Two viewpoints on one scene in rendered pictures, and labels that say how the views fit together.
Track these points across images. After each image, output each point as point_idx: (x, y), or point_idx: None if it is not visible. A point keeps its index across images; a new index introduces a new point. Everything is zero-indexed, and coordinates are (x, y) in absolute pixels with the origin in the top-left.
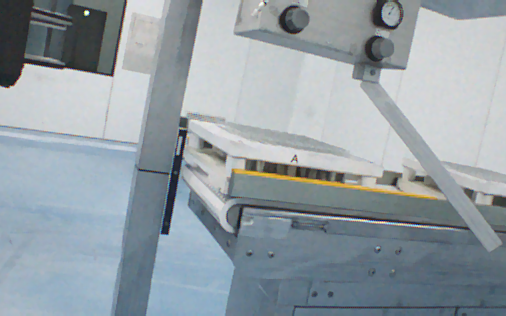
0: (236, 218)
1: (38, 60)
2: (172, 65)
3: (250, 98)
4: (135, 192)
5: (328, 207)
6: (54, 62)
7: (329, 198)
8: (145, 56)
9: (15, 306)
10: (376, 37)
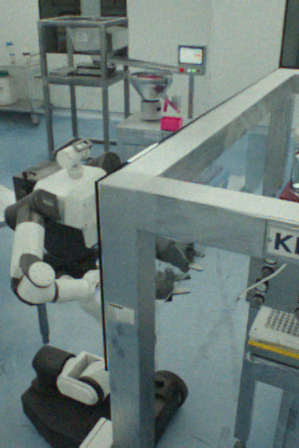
0: (252, 358)
1: (179, 293)
2: None
3: None
4: (248, 315)
5: (293, 365)
6: (185, 292)
7: (293, 362)
8: None
9: (247, 314)
10: None
